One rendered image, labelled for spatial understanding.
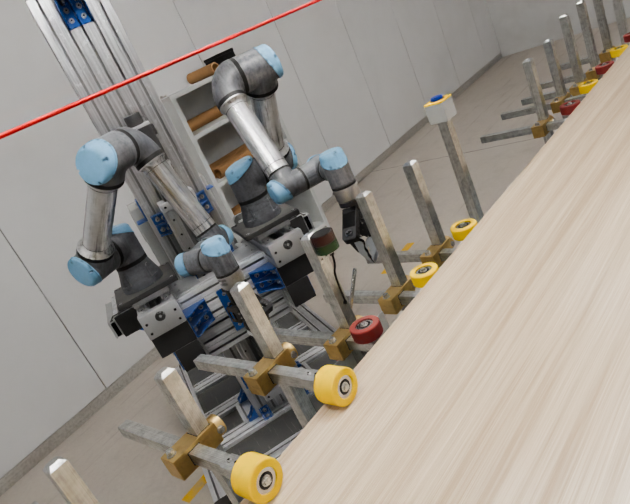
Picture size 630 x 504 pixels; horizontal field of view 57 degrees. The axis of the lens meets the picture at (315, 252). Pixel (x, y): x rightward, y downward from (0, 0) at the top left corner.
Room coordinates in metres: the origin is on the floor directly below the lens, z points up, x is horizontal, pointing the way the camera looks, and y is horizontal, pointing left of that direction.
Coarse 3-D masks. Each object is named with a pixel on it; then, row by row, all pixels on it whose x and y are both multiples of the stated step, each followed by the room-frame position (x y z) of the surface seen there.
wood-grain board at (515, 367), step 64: (576, 128) 1.96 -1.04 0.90; (512, 192) 1.67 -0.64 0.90; (576, 192) 1.48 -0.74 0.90; (512, 256) 1.29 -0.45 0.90; (576, 256) 1.17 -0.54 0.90; (448, 320) 1.15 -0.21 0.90; (512, 320) 1.04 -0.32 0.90; (576, 320) 0.95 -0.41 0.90; (384, 384) 1.03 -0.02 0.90; (448, 384) 0.94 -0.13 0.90; (512, 384) 0.86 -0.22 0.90; (576, 384) 0.79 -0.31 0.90; (320, 448) 0.92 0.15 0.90; (384, 448) 0.85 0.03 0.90; (448, 448) 0.78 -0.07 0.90; (512, 448) 0.72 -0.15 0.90; (576, 448) 0.67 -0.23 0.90
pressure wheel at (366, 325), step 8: (360, 320) 1.31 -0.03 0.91; (368, 320) 1.30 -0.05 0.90; (376, 320) 1.28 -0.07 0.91; (352, 328) 1.29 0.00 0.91; (360, 328) 1.28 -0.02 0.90; (368, 328) 1.26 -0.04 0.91; (376, 328) 1.26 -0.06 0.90; (352, 336) 1.28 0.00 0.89; (360, 336) 1.25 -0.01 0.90; (368, 336) 1.25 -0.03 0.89; (376, 336) 1.25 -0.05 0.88
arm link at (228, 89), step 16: (224, 64) 1.88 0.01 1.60; (224, 80) 1.84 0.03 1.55; (240, 80) 1.85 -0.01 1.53; (224, 96) 1.82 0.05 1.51; (240, 96) 1.83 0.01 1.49; (224, 112) 1.84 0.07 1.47; (240, 112) 1.80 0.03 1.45; (240, 128) 1.79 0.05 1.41; (256, 128) 1.77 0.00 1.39; (256, 144) 1.74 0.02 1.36; (272, 144) 1.75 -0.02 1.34; (256, 160) 1.75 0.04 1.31; (272, 160) 1.71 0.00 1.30; (272, 176) 1.70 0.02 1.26; (288, 176) 1.68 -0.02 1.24; (304, 176) 1.68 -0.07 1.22; (272, 192) 1.67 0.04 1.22; (288, 192) 1.66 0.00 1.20
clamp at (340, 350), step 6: (336, 330) 1.39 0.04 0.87; (342, 330) 1.37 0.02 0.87; (348, 330) 1.36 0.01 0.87; (336, 336) 1.36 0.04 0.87; (342, 336) 1.34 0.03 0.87; (348, 336) 1.34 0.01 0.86; (336, 342) 1.33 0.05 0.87; (342, 342) 1.32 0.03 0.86; (330, 348) 1.33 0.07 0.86; (336, 348) 1.31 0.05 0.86; (342, 348) 1.32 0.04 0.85; (348, 348) 1.33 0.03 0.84; (330, 354) 1.34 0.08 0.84; (336, 354) 1.32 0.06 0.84; (342, 354) 1.31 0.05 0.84; (348, 354) 1.33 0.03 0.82; (342, 360) 1.31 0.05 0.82
